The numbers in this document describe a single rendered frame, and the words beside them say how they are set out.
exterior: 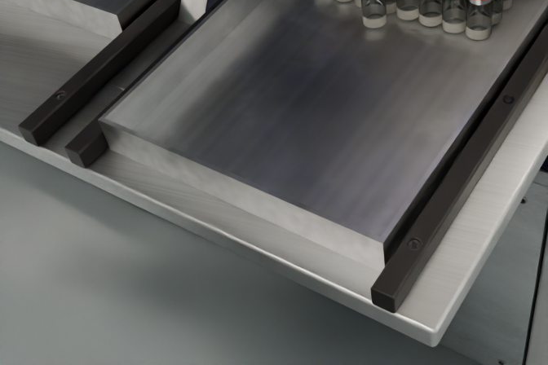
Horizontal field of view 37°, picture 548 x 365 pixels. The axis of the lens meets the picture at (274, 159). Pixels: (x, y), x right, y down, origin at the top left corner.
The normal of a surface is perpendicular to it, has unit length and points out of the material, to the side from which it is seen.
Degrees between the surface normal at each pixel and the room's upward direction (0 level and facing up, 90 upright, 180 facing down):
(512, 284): 90
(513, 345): 90
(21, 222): 0
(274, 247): 0
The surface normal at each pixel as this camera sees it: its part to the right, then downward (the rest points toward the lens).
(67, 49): -0.15, -0.67
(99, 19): -0.55, 0.66
